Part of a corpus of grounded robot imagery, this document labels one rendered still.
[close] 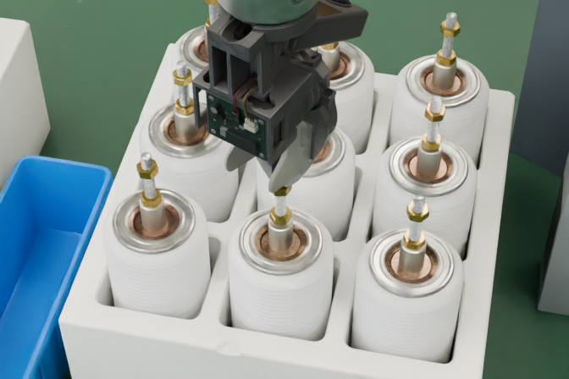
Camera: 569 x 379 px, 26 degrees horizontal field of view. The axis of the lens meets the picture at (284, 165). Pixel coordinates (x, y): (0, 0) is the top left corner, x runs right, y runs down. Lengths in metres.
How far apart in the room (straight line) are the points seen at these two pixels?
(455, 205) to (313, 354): 0.19
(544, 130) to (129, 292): 0.58
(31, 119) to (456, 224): 0.56
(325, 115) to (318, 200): 0.23
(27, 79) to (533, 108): 0.59
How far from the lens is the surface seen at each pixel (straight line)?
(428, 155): 1.15
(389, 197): 1.16
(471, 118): 1.24
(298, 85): 0.91
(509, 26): 1.72
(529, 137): 1.52
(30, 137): 1.51
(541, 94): 1.46
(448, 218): 1.17
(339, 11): 0.96
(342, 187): 1.18
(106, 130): 1.56
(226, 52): 0.87
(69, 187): 1.40
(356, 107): 1.26
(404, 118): 1.25
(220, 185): 1.21
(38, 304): 1.40
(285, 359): 1.12
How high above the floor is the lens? 1.12
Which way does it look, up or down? 48 degrees down
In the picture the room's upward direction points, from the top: straight up
